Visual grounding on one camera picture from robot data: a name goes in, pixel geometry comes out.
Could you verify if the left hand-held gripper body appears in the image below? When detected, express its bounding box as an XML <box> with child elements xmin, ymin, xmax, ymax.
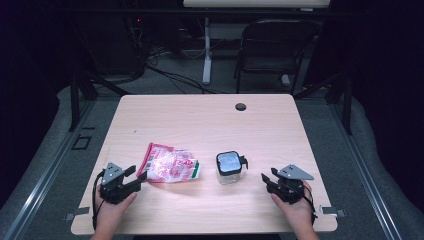
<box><xmin>99</xmin><ymin>162</ymin><xmax>143</xmax><ymax>205</ymax></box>

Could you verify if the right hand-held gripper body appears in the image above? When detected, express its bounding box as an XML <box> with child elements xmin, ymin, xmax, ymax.
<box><xmin>271</xmin><ymin>163</ymin><xmax>315</xmax><ymax>205</ymax></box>

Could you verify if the red and white plastic bag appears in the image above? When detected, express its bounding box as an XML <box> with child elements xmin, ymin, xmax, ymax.
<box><xmin>136</xmin><ymin>142</ymin><xmax>202</xmax><ymax>184</ymax></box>

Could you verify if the clear jar with black lid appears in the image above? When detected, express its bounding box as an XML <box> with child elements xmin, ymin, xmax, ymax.
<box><xmin>215</xmin><ymin>150</ymin><xmax>250</xmax><ymax>186</ymax></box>

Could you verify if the person's left hand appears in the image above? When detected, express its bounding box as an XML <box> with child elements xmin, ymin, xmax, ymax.
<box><xmin>94</xmin><ymin>189</ymin><xmax>138</xmax><ymax>231</ymax></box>

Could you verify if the person's right hand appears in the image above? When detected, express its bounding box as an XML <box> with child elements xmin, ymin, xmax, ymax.
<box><xmin>270</xmin><ymin>182</ymin><xmax>316</xmax><ymax>231</ymax></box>

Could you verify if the grey table edge clamp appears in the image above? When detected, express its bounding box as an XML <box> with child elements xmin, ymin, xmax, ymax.
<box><xmin>319</xmin><ymin>204</ymin><xmax>348</xmax><ymax>218</ymax></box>
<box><xmin>63</xmin><ymin>206</ymin><xmax>91</xmax><ymax>223</ymax></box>

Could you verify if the dark equipment with red light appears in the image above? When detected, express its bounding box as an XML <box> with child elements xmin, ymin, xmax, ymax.
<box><xmin>99</xmin><ymin>13</ymin><xmax>149</xmax><ymax>77</ymax></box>

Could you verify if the black folding chair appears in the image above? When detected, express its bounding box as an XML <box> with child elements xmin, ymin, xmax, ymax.
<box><xmin>234</xmin><ymin>18</ymin><xmax>318</xmax><ymax>96</ymax></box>

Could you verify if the white desk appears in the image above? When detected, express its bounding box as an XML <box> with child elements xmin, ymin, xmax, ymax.
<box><xmin>182</xmin><ymin>0</ymin><xmax>332</xmax><ymax>87</ymax></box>

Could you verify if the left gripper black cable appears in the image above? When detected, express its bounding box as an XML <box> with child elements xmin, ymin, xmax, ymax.
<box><xmin>91</xmin><ymin>169</ymin><xmax>106</xmax><ymax>231</ymax></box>

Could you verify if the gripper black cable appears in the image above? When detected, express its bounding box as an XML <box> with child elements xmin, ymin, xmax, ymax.
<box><xmin>91</xmin><ymin>169</ymin><xmax>106</xmax><ymax>231</ymax></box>
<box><xmin>302</xmin><ymin>182</ymin><xmax>318</xmax><ymax>225</ymax></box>

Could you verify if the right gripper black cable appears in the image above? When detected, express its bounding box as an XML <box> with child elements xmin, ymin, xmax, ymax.
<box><xmin>302</xmin><ymin>182</ymin><xmax>318</xmax><ymax>225</ymax></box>

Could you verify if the grey metal floor rail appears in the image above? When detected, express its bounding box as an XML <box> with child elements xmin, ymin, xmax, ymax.
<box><xmin>2</xmin><ymin>99</ymin><xmax>98</xmax><ymax>240</ymax></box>
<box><xmin>328</xmin><ymin>99</ymin><xmax>404</xmax><ymax>240</ymax></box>

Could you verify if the black metal frame stand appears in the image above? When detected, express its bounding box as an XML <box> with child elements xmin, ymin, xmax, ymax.
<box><xmin>293</xmin><ymin>66</ymin><xmax>355</xmax><ymax>136</ymax></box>
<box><xmin>68</xmin><ymin>69</ymin><xmax>132</xmax><ymax>133</ymax></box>

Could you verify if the black floor cable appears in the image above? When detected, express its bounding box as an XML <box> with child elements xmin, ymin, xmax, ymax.
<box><xmin>145</xmin><ymin>63</ymin><xmax>231</xmax><ymax>95</ymax></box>

